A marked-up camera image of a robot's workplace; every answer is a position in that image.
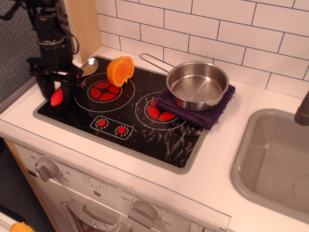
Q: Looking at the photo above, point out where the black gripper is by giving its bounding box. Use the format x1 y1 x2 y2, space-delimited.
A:
27 41 83 104

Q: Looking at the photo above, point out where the red handled metal spoon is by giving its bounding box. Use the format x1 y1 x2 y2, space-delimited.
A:
50 58 98 106

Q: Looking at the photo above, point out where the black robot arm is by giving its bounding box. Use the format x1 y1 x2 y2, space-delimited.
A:
0 0 83 104

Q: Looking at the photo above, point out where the black toy stove top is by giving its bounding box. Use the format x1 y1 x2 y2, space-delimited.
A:
33 57 208 174

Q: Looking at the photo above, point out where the orange plastic toy fruit half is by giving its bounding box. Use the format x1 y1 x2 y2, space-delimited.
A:
107 56 135 87

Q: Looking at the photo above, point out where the wooden side panel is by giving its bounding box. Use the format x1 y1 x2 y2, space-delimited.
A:
64 0 101 64

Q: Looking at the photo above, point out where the grey left timer knob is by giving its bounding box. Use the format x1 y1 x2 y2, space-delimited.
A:
35 158 59 182

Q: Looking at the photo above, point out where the white toy oven front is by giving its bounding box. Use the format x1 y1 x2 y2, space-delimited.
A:
15 145 219 232

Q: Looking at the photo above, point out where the stainless steel pot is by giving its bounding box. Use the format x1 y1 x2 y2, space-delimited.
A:
139 53 229 112

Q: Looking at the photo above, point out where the orange object bottom left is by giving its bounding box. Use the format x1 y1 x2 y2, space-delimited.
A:
9 222 34 232

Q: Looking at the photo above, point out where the grey right oven knob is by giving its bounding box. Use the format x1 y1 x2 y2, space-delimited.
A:
127 201 158 229

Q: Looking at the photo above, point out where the purple folded cloth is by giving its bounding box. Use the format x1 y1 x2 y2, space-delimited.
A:
156 85 236 130

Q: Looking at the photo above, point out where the grey sink basin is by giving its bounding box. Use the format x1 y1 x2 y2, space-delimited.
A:
230 109 309 223

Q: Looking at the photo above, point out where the grey faucet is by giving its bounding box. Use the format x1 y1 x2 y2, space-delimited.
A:
294 91 309 126

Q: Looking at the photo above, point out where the grey oven door handle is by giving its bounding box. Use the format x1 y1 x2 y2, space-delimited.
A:
68 200 131 232

